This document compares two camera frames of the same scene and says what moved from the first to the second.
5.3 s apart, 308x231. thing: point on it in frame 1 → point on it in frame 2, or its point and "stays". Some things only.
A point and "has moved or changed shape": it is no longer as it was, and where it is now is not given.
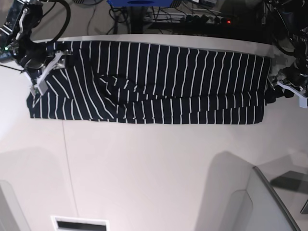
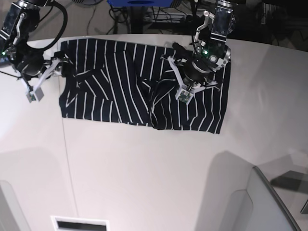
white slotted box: x=61 y=223 stays
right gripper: x=289 y=81 → x=192 y=76
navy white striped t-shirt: x=139 y=82 has moved or changed shape
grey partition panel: x=235 y=197 stays
